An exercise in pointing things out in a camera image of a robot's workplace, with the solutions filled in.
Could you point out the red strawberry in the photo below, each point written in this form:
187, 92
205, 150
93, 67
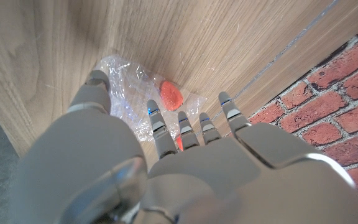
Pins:
171, 96

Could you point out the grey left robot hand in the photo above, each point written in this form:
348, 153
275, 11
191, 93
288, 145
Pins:
228, 180

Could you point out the printed brick wall backdrop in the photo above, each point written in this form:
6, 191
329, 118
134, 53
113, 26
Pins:
337, 109

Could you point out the grey tape outline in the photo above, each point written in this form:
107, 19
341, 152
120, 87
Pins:
291, 43

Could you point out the clear plastic wrap sheet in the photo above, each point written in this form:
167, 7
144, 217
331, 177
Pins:
132, 93

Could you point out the red ball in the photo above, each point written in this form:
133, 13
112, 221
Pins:
179, 142

